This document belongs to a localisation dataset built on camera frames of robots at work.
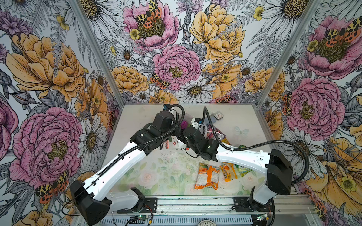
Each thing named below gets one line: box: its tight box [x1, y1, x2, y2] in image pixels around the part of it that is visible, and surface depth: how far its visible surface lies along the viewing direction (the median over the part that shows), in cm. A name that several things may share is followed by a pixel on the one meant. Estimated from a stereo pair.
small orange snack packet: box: [219, 162, 238, 183], surface depth 85 cm
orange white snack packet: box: [194, 162, 221, 191], surface depth 83 cm
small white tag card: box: [213, 113, 224, 120], surface depth 114 cm
